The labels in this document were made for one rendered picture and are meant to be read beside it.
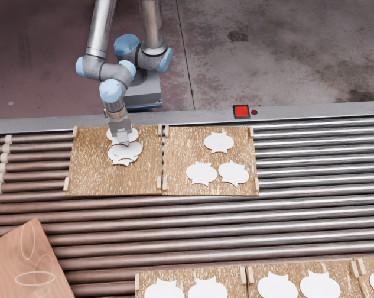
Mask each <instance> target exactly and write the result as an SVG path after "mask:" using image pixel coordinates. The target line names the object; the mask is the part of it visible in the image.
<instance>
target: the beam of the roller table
mask: <svg viewBox="0 0 374 298"><path fill-rule="evenodd" d="M252 110H256V111H257V112H258V113H257V114H256V115H252V114H251V111H252ZM249 112H250V116H251V117H250V119H234V114H233V108H225V109H201V110H188V111H164V112H140V113H128V116H129V121H130V124H133V126H143V125H158V124H161V125H162V127H163V128H165V126H166V125H168V126H169V127H194V126H206V125H230V124H253V123H265V122H288V121H312V120H324V119H347V118H370V117H374V101H369V102H345V103H321V104H309V105H285V106H261V107H249ZM74 126H78V127H108V126H109V125H108V120H107V118H105V115H104V114H103V115H79V116H55V117H43V118H19V119H0V134H1V135H2V136H6V135H30V134H53V133H65V132H73V128H74Z"/></svg>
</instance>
